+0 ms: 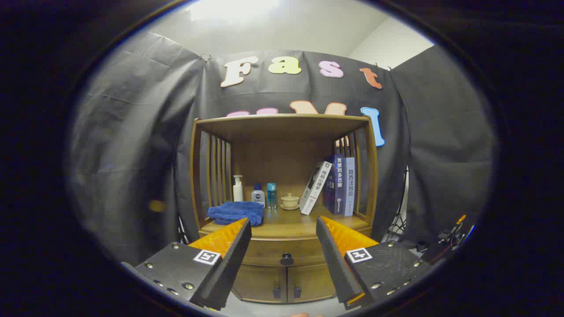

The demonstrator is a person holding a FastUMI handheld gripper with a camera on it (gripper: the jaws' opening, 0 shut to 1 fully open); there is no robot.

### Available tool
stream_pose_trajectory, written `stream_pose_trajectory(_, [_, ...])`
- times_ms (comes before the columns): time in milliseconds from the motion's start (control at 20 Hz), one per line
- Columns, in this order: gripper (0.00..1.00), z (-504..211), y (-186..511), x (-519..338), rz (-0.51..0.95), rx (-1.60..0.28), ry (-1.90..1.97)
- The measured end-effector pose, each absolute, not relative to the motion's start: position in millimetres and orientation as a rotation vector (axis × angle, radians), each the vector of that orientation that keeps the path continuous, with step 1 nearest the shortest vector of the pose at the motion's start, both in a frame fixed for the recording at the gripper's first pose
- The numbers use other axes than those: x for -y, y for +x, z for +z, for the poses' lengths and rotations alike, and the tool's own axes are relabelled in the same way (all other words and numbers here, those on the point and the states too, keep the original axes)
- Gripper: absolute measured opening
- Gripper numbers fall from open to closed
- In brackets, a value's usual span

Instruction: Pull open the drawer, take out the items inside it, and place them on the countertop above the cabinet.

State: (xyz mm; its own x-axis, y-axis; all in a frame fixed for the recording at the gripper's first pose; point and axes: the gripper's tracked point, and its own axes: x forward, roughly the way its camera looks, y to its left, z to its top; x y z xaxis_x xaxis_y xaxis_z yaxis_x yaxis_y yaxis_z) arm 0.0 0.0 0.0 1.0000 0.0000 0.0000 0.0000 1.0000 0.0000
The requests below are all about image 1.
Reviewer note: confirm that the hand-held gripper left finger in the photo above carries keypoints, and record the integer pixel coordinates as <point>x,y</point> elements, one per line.
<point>233,264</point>

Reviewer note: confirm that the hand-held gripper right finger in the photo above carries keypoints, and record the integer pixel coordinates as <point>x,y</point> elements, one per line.
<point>337,268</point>

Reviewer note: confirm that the wooden drawer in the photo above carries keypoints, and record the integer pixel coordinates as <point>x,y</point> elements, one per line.
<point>269,253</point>

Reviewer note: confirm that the black drawer knob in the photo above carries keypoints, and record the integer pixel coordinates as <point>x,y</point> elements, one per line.
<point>287,259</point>

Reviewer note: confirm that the wooden cabinet door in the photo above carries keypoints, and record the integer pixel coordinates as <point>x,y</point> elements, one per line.
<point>313,281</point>
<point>260,281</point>

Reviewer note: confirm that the wooden countertop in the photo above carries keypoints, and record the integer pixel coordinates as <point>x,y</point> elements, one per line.
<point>286,222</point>

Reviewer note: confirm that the wooden cabinet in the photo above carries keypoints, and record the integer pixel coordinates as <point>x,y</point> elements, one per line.
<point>282,163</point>

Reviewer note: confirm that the blue folded towel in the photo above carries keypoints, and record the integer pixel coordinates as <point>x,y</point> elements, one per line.
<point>235,212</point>

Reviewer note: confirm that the black tripod stand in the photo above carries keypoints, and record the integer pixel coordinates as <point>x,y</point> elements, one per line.
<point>398,220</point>
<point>181,229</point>

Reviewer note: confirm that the white bottle with blue cap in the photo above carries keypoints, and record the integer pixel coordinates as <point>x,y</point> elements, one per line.
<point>258,194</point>

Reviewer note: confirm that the white pump bottle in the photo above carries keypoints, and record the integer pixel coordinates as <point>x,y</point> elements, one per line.
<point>238,189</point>

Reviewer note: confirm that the clear blue bottle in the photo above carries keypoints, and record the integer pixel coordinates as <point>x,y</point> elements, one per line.
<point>272,196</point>

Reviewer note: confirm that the cream lidded teacup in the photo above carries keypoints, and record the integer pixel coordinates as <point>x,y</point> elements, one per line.
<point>289,201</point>

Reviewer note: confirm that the light blue book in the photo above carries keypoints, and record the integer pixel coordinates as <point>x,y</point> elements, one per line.
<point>349,187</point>

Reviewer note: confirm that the dark blue book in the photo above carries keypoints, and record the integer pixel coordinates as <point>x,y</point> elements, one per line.
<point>338,185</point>

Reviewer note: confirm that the white book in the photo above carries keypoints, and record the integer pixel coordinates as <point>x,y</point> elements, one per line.
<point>315,187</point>

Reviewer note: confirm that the black equipment with orange part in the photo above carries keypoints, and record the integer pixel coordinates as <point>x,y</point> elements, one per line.
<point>449,240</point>

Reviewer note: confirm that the black backdrop cloth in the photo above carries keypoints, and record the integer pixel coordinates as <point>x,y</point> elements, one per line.
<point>132,132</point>

